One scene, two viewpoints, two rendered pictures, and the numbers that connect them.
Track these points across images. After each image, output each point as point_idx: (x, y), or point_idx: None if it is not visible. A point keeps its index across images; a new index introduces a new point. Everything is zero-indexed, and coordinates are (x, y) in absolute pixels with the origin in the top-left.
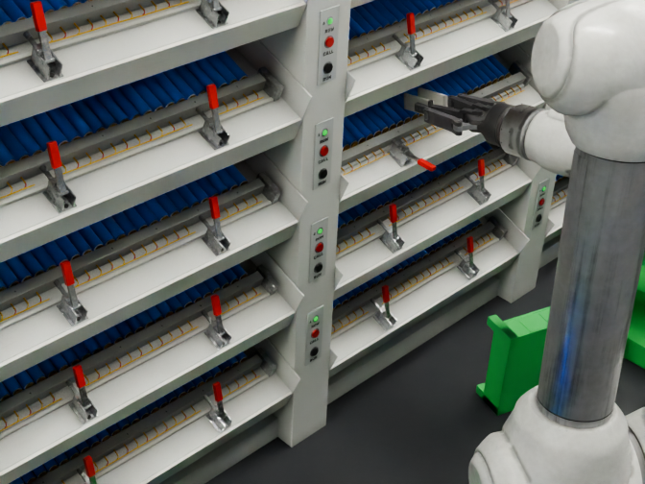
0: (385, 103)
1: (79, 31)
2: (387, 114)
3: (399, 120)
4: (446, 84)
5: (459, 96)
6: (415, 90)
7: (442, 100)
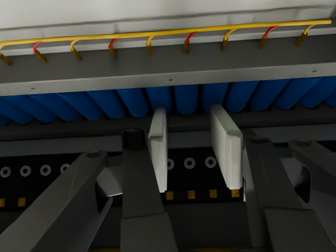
0: (237, 105)
1: None
2: (265, 91)
3: (255, 82)
4: (28, 111)
5: (111, 199)
6: (132, 111)
7: (165, 171)
